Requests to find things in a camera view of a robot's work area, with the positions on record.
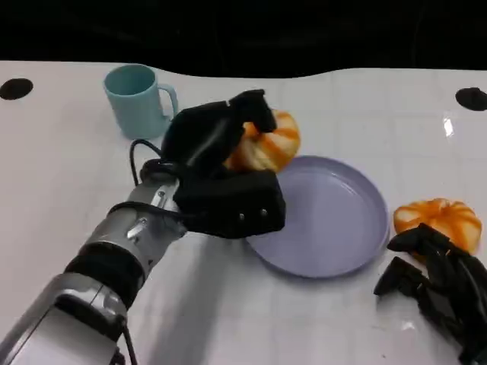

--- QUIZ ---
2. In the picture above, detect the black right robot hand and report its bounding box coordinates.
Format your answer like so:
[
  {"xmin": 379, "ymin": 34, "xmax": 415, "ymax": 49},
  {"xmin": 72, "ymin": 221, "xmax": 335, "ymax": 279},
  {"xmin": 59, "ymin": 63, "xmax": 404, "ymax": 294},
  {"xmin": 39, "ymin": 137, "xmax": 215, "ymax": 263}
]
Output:
[{"xmin": 373, "ymin": 223, "xmax": 487, "ymax": 365}]

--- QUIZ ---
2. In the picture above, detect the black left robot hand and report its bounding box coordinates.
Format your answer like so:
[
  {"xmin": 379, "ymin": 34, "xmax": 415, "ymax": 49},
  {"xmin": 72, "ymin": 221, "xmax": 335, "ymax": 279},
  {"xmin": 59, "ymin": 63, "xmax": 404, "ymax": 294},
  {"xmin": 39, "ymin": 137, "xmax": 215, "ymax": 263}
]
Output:
[{"xmin": 161, "ymin": 89, "xmax": 279, "ymax": 180}]

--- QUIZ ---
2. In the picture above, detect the orange white toy bread roll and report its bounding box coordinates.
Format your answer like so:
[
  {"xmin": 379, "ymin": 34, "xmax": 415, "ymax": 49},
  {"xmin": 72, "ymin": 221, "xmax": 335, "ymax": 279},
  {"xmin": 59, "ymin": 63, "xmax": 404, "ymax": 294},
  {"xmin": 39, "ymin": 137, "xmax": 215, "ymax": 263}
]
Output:
[
  {"xmin": 392, "ymin": 197, "xmax": 482, "ymax": 256},
  {"xmin": 223, "ymin": 109, "xmax": 301, "ymax": 174}
]

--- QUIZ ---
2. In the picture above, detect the pale green mug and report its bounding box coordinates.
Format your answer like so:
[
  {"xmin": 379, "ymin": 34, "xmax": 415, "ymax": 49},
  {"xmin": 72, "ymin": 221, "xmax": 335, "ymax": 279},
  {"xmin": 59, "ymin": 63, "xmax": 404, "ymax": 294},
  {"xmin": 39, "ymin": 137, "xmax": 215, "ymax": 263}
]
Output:
[{"xmin": 103, "ymin": 63, "xmax": 179, "ymax": 141}]

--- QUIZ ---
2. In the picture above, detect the lilac plate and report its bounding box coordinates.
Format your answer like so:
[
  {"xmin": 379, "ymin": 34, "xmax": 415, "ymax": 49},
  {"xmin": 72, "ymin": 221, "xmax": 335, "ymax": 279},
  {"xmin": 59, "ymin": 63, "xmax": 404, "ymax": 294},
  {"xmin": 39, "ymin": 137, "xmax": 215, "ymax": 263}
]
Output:
[{"xmin": 243, "ymin": 154, "xmax": 391, "ymax": 279}]

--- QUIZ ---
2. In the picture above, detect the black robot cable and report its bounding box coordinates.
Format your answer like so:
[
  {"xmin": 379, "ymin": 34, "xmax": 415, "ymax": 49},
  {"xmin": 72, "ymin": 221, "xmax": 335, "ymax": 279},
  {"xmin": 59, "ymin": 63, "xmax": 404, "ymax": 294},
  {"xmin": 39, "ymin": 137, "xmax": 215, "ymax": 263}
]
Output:
[
  {"xmin": 129, "ymin": 138, "xmax": 180, "ymax": 188},
  {"xmin": 113, "ymin": 318, "xmax": 139, "ymax": 365}
]

